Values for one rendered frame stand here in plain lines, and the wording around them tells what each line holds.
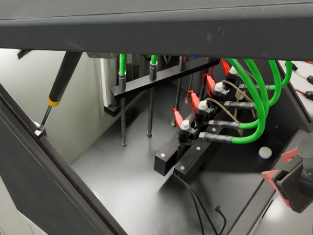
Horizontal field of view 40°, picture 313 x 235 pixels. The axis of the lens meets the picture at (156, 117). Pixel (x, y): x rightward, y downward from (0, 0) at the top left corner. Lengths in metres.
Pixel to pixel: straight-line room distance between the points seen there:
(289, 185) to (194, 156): 0.51
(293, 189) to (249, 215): 0.45
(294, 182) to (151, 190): 0.64
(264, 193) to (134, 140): 0.44
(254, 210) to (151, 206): 0.29
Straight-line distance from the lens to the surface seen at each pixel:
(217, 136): 1.00
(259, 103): 0.86
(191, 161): 1.15
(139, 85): 1.14
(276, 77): 1.02
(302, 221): 2.29
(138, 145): 1.35
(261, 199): 1.17
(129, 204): 1.25
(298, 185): 0.70
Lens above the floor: 1.95
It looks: 53 degrees down
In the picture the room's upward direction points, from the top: 5 degrees clockwise
